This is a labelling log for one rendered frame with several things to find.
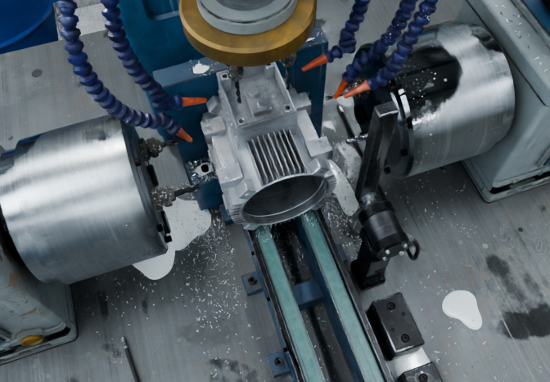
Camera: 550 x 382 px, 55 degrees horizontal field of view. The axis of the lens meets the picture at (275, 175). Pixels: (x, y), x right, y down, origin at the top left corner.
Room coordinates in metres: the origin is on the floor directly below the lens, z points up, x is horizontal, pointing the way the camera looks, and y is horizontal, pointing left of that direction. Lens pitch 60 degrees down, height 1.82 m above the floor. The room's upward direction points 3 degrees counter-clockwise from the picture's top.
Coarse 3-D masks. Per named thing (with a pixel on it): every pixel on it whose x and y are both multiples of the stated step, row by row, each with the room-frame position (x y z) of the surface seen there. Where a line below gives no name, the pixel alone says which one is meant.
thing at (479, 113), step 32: (448, 32) 0.64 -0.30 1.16; (480, 32) 0.64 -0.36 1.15; (384, 64) 0.58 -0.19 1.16; (416, 64) 0.57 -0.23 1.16; (448, 64) 0.56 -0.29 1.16; (480, 64) 0.56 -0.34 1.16; (352, 96) 0.59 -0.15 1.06; (384, 96) 0.55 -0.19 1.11; (416, 96) 0.51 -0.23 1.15; (448, 96) 0.52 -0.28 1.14; (480, 96) 0.52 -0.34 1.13; (512, 96) 0.53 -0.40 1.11; (416, 128) 0.47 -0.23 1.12; (448, 128) 0.48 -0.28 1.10; (480, 128) 0.49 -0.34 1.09; (416, 160) 0.45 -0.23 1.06; (448, 160) 0.47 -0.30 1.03
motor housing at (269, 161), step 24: (216, 144) 0.50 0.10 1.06; (264, 144) 0.47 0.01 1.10; (288, 144) 0.47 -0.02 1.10; (216, 168) 0.47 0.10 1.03; (264, 168) 0.43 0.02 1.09; (288, 168) 0.42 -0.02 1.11; (264, 192) 0.47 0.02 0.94; (288, 192) 0.46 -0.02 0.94; (312, 192) 0.45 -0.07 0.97; (240, 216) 0.39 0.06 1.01; (264, 216) 0.42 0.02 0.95; (288, 216) 0.42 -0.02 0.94
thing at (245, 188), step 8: (216, 96) 0.58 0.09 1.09; (208, 104) 0.57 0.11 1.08; (216, 104) 0.56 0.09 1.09; (216, 112) 0.56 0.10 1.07; (312, 160) 0.44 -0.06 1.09; (320, 160) 0.44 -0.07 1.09; (312, 168) 0.43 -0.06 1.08; (320, 168) 0.43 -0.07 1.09; (328, 168) 0.43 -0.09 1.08; (320, 176) 0.43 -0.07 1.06; (240, 184) 0.41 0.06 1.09; (248, 184) 0.41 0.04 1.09; (240, 192) 0.39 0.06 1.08; (248, 192) 0.39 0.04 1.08; (312, 208) 0.42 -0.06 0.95; (248, 224) 0.39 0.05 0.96
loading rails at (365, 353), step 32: (224, 224) 0.47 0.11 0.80; (320, 224) 0.41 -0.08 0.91; (256, 256) 0.35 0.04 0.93; (320, 256) 0.34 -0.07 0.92; (256, 288) 0.32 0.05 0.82; (288, 288) 0.29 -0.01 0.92; (320, 288) 0.31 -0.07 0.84; (352, 288) 0.28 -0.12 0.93; (288, 320) 0.23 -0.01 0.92; (352, 320) 0.23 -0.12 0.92; (288, 352) 0.18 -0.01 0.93; (352, 352) 0.18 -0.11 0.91
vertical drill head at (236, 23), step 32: (192, 0) 0.55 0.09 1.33; (224, 0) 0.51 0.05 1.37; (256, 0) 0.50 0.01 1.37; (288, 0) 0.51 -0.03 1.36; (192, 32) 0.49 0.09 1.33; (224, 32) 0.49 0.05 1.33; (256, 32) 0.48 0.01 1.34; (288, 32) 0.48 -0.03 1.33; (224, 64) 0.48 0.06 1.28; (256, 64) 0.45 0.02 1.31; (288, 64) 0.50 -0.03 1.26
